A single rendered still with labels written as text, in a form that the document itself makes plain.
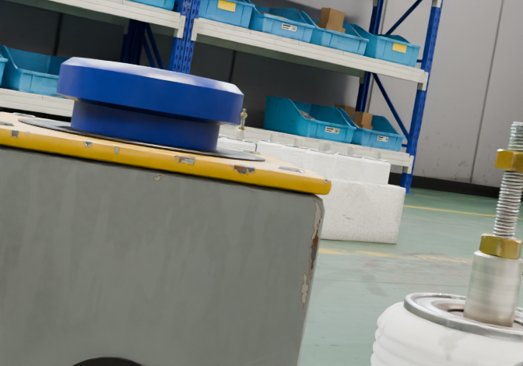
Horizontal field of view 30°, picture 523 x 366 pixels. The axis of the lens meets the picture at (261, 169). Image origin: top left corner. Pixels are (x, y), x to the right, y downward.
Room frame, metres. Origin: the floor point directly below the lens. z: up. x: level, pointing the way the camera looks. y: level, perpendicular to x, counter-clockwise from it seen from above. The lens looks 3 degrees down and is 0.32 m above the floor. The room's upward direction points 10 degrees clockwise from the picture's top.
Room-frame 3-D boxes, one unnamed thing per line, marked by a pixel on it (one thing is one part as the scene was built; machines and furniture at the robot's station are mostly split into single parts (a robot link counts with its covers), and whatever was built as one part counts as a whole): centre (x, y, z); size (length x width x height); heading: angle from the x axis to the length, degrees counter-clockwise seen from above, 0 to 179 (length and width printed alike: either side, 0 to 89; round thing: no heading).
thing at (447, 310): (0.43, -0.11, 0.25); 0.08 x 0.08 x 0.01
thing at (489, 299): (0.43, -0.11, 0.26); 0.02 x 0.02 x 0.03
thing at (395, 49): (6.28, -0.58, 0.90); 0.50 x 0.38 x 0.21; 36
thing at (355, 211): (3.11, -0.19, 0.09); 0.39 x 0.39 x 0.18; 39
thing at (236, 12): (5.53, 0.47, 0.90); 0.50 x 0.38 x 0.21; 36
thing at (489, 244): (0.43, -0.11, 0.29); 0.02 x 0.02 x 0.01; 38
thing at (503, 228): (0.43, -0.11, 0.30); 0.01 x 0.01 x 0.08
